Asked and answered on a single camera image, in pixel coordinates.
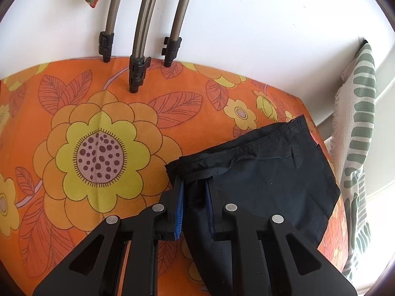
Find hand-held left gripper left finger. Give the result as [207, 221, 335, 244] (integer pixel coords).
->
[32, 177, 186, 296]

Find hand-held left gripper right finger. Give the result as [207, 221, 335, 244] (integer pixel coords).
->
[205, 180, 358, 296]

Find black pants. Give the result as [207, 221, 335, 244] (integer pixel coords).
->
[165, 115, 341, 296]

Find orange floral blanket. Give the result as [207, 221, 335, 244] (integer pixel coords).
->
[0, 56, 349, 296]

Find green striped white towel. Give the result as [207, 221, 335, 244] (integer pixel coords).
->
[330, 42, 377, 280]

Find metal tripod leg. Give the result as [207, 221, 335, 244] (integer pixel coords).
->
[129, 0, 169, 94]
[162, 0, 198, 68]
[99, 0, 124, 63]

